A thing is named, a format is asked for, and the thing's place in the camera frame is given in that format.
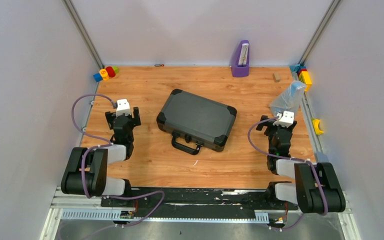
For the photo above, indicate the purple metronome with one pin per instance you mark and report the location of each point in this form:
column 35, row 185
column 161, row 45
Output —
column 240, row 62

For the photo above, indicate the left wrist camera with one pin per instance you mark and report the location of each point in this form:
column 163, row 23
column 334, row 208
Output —
column 123, row 108

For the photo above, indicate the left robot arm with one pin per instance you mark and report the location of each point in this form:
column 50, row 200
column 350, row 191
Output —
column 86, row 170

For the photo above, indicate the clear plastic bag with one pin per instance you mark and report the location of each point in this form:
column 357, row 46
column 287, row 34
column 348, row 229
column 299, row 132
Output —
column 290, row 99

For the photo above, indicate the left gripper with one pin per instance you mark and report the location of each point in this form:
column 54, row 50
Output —
column 122, row 120

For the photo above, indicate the small wooden block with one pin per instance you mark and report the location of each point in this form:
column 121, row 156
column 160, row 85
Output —
column 276, row 77

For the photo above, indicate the yellow lego block stack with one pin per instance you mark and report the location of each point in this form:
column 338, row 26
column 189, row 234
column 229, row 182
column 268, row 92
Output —
column 304, row 77

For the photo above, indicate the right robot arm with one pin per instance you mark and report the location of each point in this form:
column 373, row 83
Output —
column 316, row 188

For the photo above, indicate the red cylinder block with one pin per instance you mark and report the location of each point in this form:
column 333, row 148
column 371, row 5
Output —
column 110, row 71

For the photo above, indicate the yellow curved block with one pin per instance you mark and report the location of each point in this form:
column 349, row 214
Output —
column 317, row 126

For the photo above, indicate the green cylinder block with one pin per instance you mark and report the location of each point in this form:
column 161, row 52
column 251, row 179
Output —
column 116, row 69

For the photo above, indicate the black poker case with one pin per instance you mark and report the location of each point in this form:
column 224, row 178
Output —
column 194, row 121

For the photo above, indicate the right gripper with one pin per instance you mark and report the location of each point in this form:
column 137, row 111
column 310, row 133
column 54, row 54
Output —
column 269, row 124

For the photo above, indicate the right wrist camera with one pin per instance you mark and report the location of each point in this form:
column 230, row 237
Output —
column 284, row 119

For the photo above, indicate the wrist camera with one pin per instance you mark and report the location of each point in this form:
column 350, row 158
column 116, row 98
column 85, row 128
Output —
column 284, row 119
column 123, row 108

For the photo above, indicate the yellow cylinder block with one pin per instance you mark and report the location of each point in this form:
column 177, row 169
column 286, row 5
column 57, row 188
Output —
column 104, row 74

